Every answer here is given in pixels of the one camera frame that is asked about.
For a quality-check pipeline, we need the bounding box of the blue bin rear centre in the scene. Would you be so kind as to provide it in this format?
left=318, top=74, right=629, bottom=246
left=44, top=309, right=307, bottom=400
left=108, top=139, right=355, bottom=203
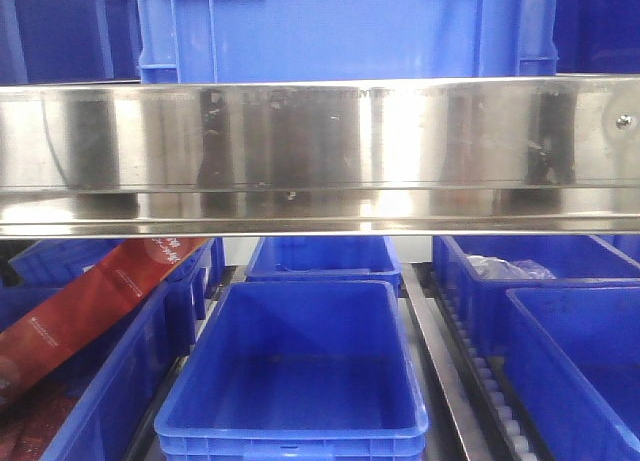
left=245, top=235, right=401, bottom=294

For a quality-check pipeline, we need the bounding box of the blue bin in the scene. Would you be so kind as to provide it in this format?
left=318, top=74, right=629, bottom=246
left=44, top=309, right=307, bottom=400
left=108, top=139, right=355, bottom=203
left=8, top=238, right=225, bottom=320
left=245, top=235, right=401, bottom=294
left=0, top=275, right=201, bottom=461
left=154, top=281, right=429, bottom=460
left=504, top=287, right=639, bottom=460
left=432, top=235, right=639, bottom=356

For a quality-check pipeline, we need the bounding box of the blue bin front centre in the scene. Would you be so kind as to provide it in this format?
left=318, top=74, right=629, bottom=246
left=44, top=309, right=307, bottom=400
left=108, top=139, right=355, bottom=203
left=154, top=281, right=429, bottom=460

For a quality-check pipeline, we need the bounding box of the blue bin rear right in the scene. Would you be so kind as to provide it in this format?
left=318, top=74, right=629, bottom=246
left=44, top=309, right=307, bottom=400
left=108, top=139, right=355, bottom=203
left=432, top=235, right=639, bottom=356

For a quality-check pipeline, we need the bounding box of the large blue crate upper shelf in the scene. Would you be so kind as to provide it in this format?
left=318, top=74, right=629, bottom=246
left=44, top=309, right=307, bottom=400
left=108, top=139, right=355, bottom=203
left=137, top=0, right=558, bottom=83

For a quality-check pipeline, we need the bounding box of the blue bin front left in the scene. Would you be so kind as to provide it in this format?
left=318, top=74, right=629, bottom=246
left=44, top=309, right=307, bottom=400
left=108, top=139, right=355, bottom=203
left=0, top=275, right=201, bottom=461

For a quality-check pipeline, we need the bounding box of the blue bin rear left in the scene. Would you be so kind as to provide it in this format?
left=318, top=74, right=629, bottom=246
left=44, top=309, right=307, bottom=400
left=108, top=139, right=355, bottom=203
left=8, top=238, right=225, bottom=320

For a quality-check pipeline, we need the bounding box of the blue bin front right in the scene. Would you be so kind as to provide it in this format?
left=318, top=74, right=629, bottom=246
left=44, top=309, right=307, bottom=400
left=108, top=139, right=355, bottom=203
left=504, top=287, right=639, bottom=460

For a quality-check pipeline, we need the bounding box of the clear plastic bag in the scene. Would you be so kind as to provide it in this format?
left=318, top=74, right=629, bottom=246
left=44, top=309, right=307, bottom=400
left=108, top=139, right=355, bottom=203
left=466, top=255, right=556, bottom=280

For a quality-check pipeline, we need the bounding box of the roller track with white wheels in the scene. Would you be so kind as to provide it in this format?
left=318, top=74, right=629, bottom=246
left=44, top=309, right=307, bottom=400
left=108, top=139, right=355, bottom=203
left=427, top=267, right=554, bottom=460

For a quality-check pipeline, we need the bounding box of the red printed package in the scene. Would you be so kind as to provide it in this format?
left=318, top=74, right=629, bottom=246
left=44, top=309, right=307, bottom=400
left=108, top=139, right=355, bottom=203
left=1, top=237, right=207, bottom=410

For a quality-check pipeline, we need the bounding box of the dark blue crate upper left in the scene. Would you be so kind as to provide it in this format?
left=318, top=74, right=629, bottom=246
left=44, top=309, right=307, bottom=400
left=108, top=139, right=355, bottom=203
left=1, top=0, right=141, bottom=85

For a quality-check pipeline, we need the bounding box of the dark blue crate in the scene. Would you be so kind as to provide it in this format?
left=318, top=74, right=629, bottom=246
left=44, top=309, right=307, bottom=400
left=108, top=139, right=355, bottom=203
left=1, top=0, right=141, bottom=85
left=553, top=0, right=639, bottom=74

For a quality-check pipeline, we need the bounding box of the dark blue crate upper right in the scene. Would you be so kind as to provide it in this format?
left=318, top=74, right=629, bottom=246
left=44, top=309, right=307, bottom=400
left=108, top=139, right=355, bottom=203
left=553, top=0, right=639, bottom=74

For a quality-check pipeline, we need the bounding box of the stainless steel shelf rail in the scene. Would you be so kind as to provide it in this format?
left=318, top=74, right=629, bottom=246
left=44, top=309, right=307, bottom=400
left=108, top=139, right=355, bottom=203
left=1, top=75, right=639, bottom=238

